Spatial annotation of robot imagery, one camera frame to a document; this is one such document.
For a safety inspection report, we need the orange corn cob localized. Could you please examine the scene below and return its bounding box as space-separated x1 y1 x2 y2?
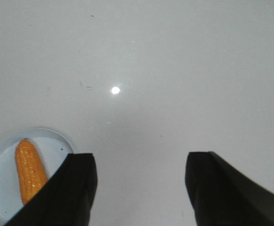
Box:
15 139 48 205

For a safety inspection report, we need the light blue plate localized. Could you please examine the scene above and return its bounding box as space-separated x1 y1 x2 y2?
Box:
0 128 73 226

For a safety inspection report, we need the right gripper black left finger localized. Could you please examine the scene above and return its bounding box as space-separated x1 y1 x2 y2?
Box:
6 153 97 226

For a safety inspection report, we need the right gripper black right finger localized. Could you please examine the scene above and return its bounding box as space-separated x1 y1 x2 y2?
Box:
185 152 274 226

